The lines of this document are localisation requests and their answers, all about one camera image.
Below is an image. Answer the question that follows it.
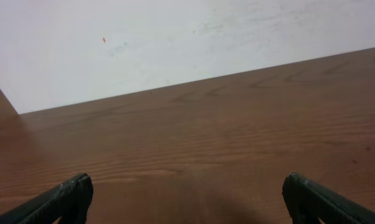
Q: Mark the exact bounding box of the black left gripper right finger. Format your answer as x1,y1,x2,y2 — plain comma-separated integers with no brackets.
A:
282,172,375,224

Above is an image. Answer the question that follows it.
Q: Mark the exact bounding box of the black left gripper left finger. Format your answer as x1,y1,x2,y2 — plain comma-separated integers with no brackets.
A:
0,174,93,224

